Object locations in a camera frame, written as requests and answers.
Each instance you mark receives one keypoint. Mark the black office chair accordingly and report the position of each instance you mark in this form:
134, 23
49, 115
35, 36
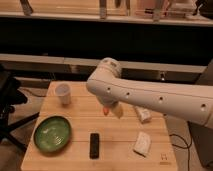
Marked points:
10, 96

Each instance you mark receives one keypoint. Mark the translucent plastic cup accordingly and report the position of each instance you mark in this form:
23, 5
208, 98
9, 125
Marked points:
63, 92

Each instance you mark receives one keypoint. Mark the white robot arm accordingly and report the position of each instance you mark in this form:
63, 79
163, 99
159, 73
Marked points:
192, 103

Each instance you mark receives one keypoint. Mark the orange carrot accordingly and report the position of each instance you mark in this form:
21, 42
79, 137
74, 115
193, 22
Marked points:
106, 111

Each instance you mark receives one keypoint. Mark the white folded cloth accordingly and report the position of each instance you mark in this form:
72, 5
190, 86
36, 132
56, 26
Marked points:
142, 144

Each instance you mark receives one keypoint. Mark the green ceramic bowl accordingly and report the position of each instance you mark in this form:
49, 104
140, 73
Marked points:
52, 134

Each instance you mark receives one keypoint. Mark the black remote control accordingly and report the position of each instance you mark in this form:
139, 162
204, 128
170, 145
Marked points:
94, 145

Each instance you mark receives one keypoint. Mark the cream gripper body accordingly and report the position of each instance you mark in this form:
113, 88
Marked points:
117, 110

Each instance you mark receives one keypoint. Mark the white tube with label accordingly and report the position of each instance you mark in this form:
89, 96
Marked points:
143, 114

